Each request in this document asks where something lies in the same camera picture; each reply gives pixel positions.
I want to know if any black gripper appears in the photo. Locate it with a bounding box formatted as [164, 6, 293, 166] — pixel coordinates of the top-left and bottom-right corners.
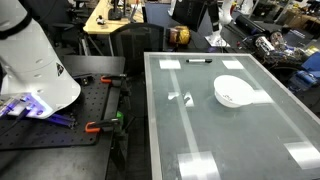
[207, 0, 221, 33]

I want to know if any black and white marker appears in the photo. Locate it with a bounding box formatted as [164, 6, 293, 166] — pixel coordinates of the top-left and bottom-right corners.
[185, 58, 213, 64]

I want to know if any white bowl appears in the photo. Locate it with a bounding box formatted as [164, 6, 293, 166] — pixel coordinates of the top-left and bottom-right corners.
[213, 74, 256, 108]

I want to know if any black computer monitor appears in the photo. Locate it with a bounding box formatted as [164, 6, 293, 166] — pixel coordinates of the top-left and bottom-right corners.
[171, 0, 209, 33]

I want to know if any black rolled tube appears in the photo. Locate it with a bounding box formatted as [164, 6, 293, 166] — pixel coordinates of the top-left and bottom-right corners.
[234, 14, 268, 36]

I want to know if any brown round object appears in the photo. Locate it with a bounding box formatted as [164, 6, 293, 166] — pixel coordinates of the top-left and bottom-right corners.
[168, 25, 192, 47]

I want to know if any silver cylindrical device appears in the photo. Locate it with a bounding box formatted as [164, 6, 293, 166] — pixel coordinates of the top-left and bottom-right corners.
[254, 31, 278, 54]

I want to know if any black mesh office chair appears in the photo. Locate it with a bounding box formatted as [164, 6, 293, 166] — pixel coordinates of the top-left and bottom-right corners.
[109, 23, 166, 76]

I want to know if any blue bag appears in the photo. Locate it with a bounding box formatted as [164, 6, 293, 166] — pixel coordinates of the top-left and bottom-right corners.
[288, 69, 318, 94]

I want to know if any blue box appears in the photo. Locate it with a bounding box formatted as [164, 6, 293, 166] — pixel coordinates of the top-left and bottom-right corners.
[300, 50, 320, 73]

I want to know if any light wooden desk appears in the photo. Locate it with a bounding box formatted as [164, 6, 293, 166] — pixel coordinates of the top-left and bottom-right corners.
[83, 0, 145, 35]

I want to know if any black monitor stand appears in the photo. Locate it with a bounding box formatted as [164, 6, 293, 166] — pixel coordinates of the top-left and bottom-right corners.
[107, 0, 124, 21]

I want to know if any small black white figure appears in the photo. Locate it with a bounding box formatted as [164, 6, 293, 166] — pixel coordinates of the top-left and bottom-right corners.
[95, 14, 107, 26]

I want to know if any small green object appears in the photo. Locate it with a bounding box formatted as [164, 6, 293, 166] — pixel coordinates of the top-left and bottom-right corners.
[115, 110, 125, 123]

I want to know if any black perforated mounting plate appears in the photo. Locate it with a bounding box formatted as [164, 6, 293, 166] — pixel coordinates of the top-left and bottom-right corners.
[0, 73, 122, 151]

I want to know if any orange-handled black clamp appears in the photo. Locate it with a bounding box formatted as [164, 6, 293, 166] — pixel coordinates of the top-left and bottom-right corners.
[99, 73, 130, 91]
[84, 117, 129, 141]

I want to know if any small black bracket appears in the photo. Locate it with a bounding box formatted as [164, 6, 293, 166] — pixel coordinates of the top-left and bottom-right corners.
[71, 73, 94, 87]

